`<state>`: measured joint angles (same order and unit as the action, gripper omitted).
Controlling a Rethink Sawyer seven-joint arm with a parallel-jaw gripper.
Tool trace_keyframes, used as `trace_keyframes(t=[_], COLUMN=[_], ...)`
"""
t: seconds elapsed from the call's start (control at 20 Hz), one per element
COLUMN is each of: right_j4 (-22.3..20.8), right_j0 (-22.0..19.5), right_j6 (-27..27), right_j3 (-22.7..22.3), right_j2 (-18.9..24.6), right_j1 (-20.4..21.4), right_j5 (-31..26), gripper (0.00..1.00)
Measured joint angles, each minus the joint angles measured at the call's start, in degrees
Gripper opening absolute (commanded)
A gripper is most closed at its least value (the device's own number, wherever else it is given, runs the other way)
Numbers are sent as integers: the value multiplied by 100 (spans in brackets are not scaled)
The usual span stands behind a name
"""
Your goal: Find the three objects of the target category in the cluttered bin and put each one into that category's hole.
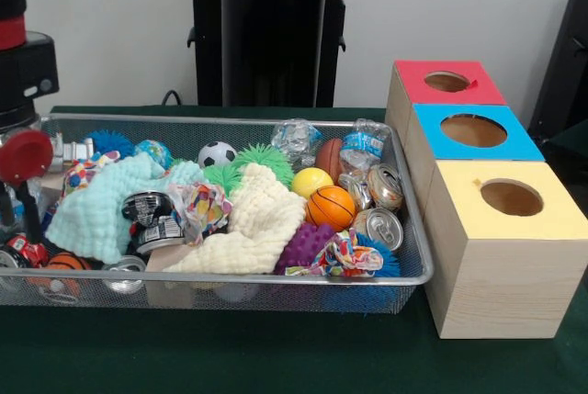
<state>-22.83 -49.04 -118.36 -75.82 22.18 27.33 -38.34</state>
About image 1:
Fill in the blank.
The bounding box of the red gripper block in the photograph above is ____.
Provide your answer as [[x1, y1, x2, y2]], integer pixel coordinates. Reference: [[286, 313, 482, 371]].
[[0, 129, 55, 244]]

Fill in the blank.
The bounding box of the orange striped plush tiger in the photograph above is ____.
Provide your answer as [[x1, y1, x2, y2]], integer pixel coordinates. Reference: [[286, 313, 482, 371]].
[[45, 251, 93, 272]]

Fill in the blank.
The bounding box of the large colourful print cloth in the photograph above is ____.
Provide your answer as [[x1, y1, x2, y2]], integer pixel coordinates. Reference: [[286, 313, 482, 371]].
[[61, 151, 122, 198]]

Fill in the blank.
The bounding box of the mint green waffle cloth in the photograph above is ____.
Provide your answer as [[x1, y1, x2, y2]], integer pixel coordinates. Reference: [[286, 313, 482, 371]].
[[44, 152, 207, 265]]

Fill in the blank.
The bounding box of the cream waffle cloth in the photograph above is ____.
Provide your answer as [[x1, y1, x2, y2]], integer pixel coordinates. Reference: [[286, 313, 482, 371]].
[[163, 163, 308, 275]]

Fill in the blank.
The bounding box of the orange toy basketball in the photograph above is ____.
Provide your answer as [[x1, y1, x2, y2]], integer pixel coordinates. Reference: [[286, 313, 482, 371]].
[[305, 185, 357, 233]]

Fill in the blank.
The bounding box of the silver mesh bin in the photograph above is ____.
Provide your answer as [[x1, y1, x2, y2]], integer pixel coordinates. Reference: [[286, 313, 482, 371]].
[[0, 113, 435, 315]]

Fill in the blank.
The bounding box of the wooden three-hole box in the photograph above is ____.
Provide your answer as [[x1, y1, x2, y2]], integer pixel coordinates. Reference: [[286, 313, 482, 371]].
[[384, 60, 588, 340]]

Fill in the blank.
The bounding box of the silver toy figure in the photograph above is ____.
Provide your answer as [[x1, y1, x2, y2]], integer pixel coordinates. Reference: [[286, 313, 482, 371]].
[[47, 133, 96, 175]]

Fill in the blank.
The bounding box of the crushed black can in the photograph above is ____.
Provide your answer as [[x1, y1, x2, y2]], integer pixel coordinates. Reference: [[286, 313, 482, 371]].
[[120, 190, 186, 256]]

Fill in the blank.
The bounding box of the small colourful print cloth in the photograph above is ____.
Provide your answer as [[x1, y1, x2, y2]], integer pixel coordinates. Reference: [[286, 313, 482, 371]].
[[166, 181, 234, 247]]

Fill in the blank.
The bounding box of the black and white soccer ball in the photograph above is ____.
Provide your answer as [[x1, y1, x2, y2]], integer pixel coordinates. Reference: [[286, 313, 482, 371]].
[[197, 141, 239, 169]]

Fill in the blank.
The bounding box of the dark green tablecloth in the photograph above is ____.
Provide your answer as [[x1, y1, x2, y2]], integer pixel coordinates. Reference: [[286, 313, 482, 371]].
[[0, 104, 588, 394], [548, 125, 588, 170]]

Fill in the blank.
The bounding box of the purple spiky ball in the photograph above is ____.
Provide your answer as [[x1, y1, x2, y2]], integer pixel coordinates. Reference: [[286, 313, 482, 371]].
[[274, 222, 337, 276]]

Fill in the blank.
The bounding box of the black chair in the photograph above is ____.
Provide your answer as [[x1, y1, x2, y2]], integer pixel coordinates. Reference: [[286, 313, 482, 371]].
[[527, 0, 588, 138]]

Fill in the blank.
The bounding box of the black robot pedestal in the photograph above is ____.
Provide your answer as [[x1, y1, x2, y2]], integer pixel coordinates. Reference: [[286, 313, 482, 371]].
[[177, 0, 368, 108]]

